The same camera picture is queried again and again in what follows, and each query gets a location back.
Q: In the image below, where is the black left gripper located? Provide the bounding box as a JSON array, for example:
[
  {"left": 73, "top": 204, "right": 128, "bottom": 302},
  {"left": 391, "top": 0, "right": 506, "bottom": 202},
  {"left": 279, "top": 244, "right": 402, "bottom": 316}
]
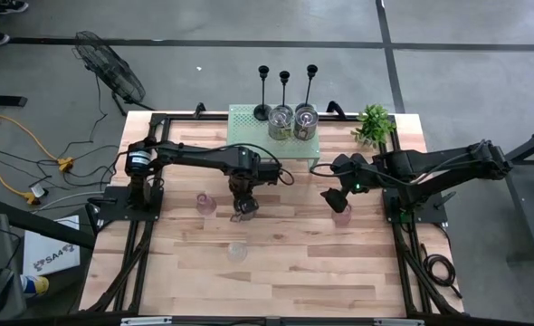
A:
[{"left": 229, "top": 175, "right": 260, "bottom": 219}]

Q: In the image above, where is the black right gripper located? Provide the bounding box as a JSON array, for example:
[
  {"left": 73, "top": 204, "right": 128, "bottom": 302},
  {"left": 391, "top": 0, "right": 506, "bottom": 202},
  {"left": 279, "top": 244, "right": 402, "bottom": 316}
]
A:
[{"left": 319, "top": 152, "right": 377, "bottom": 215}]

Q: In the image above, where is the glass jar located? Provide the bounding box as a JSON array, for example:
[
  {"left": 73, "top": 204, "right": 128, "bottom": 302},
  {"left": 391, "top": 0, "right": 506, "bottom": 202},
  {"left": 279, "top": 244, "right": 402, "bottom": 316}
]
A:
[
  {"left": 292, "top": 106, "right": 319, "bottom": 141},
  {"left": 229, "top": 198, "right": 260, "bottom": 224}
]

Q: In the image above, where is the pink ribbed glass candle holder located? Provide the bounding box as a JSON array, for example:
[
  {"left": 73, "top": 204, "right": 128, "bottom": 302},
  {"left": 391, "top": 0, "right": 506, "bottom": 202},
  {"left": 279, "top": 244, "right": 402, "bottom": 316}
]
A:
[
  {"left": 330, "top": 203, "right": 354, "bottom": 228},
  {"left": 195, "top": 193, "right": 217, "bottom": 216}
]

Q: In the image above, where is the clear ribbed glass candle holder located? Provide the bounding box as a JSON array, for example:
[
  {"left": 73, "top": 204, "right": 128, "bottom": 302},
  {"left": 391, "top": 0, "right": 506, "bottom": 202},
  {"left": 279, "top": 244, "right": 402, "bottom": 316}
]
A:
[{"left": 225, "top": 242, "right": 249, "bottom": 264}]

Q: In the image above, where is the glass jar table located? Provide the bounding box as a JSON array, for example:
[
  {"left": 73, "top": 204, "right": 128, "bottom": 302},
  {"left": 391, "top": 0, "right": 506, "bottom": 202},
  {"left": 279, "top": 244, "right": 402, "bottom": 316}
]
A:
[{"left": 267, "top": 104, "right": 294, "bottom": 141}]

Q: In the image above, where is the black metal candlestick holder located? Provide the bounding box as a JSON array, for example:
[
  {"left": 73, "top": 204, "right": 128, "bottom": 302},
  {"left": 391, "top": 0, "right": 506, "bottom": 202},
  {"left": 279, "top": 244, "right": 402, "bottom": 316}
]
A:
[
  {"left": 253, "top": 64, "right": 273, "bottom": 122},
  {"left": 278, "top": 70, "right": 291, "bottom": 110},
  {"left": 295, "top": 63, "right": 319, "bottom": 114}
]

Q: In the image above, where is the green perforated metal shelf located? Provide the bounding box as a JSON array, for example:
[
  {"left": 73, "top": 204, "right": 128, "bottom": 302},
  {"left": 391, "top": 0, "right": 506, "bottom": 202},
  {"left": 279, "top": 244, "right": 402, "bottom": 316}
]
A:
[{"left": 225, "top": 103, "right": 321, "bottom": 169}]

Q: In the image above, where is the green artificial potted plant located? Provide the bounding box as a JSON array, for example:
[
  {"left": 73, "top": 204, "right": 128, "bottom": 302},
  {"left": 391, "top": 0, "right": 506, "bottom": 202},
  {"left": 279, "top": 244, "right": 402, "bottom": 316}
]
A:
[{"left": 350, "top": 103, "right": 397, "bottom": 150}]

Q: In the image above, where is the black metal stand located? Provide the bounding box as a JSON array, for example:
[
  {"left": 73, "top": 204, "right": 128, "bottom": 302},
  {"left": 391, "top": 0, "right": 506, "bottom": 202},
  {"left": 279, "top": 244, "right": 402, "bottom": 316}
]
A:
[{"left": 476, "top": 124, "right": 534, "bottom": 264}]

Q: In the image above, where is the black floor fan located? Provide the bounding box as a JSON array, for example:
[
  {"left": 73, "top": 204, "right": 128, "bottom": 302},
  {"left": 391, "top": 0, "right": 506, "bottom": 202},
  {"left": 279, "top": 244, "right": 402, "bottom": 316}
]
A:
[{"left": 71, "top": 30, "right": 156, "bottom": 117}]

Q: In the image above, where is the white cardboard box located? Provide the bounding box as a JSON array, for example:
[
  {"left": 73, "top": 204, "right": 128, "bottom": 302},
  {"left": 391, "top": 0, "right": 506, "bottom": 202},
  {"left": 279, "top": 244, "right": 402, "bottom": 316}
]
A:
[{"left": 22, "top": 215, "right": 81, "bottom": 277}]

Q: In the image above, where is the black side desk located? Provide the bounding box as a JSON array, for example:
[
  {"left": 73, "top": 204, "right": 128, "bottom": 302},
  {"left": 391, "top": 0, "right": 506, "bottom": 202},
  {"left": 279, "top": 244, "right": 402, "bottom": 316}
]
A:
[{"left": 0, "top": 167, "right": 97, "bottom": 318}]

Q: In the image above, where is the yellow and blue object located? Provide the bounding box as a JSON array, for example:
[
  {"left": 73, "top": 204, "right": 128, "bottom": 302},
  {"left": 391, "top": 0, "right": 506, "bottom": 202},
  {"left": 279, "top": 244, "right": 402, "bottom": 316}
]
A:
[{"left": 20, "top": 273, "right": 50, "bottom": 298}]

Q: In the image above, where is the black floor bar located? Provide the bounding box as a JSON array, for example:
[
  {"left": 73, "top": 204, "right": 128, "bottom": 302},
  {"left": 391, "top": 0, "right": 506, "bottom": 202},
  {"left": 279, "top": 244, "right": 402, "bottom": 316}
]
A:
[{"left": 0, "top": 93, "right": 28, "bottom": 108}]

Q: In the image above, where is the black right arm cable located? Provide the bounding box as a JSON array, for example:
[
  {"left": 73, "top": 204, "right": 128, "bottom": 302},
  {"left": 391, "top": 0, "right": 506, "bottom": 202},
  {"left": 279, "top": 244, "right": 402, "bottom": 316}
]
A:
[{"left": 310, "top": 161, "right": 340, "bottom": 178}]

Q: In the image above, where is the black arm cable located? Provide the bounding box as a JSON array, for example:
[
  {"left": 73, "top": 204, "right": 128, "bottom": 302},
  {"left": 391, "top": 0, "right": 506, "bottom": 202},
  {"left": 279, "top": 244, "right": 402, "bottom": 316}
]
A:
[
  {"left": 310, "top": 161, "right": 340, "bottom": 178},
  {"left": 278, "top": 166, "right": 295, "bottom": 187}
]

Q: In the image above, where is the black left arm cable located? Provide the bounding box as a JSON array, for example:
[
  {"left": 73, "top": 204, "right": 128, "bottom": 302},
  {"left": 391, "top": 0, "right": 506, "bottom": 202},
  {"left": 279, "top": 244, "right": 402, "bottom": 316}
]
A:
[{"left": 278, "top": 166, "right": 295, "bottom": 187}]

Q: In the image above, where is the black aluminium table frame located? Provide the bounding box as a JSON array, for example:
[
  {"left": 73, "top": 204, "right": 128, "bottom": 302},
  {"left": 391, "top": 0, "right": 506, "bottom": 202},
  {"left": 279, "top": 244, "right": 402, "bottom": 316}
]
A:
[{"left": 79, "top": 110, "right": 465, "bottom": 326}]

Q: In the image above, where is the coiled black cable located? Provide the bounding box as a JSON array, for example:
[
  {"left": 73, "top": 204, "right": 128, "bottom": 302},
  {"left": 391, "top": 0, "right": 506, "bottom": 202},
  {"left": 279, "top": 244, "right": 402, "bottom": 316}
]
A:
[{"left": 420, "top": 244, "right": 462, "bottom": 300}]

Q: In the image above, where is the silver metal bracket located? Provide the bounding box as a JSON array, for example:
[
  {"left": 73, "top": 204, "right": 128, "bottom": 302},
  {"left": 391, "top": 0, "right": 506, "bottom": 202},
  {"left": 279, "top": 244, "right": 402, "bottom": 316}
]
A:
[
  {"left": 373, "top": 318, "right": 424, "bottom": 326},
  {"left": 120, "top": 316, "right": 173, "bottom": 326}
]

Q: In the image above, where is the black fan cable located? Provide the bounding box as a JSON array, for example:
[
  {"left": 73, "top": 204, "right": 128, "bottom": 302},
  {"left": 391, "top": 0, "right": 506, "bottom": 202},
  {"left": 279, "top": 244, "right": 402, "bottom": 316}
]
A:
[{"left": 58, "top": 74, "right": 110, "bottom": 158}]

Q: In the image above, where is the yellow extension cable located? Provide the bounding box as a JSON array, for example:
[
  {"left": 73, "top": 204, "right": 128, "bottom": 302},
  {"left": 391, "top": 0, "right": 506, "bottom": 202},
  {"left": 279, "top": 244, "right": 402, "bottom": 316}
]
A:
[{"left": 0, "top": 88, "right": 76, "bottom": 205}]

